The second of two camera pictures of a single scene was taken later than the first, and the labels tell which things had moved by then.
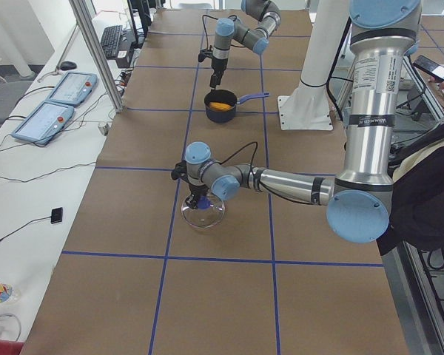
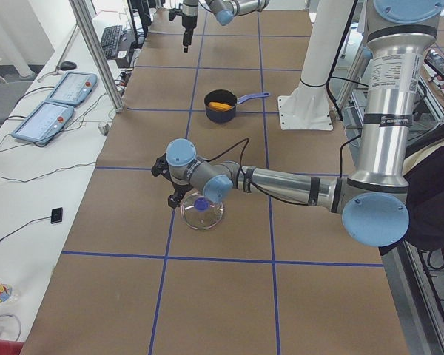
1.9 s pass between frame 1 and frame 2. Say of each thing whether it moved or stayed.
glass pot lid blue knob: stayed
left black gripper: moved
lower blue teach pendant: stayed
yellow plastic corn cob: stayed
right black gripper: moved
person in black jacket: stayed
